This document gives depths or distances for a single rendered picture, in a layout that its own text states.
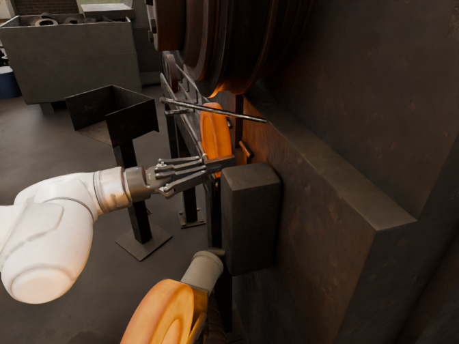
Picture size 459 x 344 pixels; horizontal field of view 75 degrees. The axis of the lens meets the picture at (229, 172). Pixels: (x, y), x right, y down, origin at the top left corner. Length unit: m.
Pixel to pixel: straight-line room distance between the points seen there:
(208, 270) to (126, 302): 0.88
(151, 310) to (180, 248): 1.12
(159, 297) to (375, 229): 0.26
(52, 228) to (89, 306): 0.92
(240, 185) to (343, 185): 0.18
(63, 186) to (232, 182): 0.32
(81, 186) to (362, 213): 0.49
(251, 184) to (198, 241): 1.03
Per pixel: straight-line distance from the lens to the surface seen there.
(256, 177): 0.54
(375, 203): 0.41
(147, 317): 0.39
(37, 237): 0.52
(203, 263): 0.54
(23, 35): 3.12
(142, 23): 3.56
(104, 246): 1.61
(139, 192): 0.64
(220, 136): 0.68
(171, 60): 1.56
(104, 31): 3.06
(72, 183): 0.65
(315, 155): 0.48
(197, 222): 1.61
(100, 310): 1.39
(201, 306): 0.50
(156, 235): 1.58
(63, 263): 0.50
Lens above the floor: 1.11
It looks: 34 degrees down
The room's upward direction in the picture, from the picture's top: straight up
